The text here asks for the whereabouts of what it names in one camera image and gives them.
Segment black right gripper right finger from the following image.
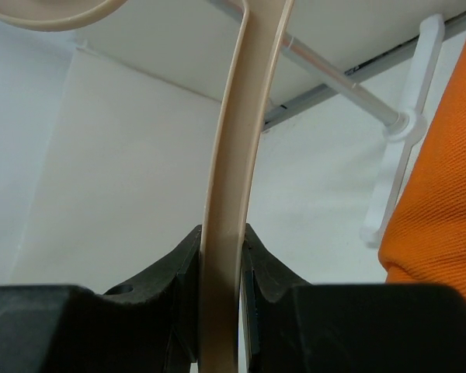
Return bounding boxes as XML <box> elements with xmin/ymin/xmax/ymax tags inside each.
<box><xmin>242</xmin><ymin>225</ymin><xmax>308</xmax><ymax>372</ymax></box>

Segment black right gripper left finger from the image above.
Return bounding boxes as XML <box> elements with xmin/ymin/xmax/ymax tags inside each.
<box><xmin>103</xmin><ymin>225</ymin><xmax>201</xmax><ymax>372</ymax></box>

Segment orange trousers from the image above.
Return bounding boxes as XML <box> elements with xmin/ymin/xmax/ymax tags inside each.
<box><xmin>379</xmin><ymin>42</ymin><xmax>466</xmax><ymax>291</ymax></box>

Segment wooden clothes hanger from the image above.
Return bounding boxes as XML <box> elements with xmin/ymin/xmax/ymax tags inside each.
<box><xmin>0</xmin><ymin>1</ymin><xmax>293</xmax><ymax>372</ymax></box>

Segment white clothes rack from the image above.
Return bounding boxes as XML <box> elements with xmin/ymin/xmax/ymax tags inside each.
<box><xmin>282</xmin><ymin>14</ymin><xmax>445</xmax><ymax>249</ymax></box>

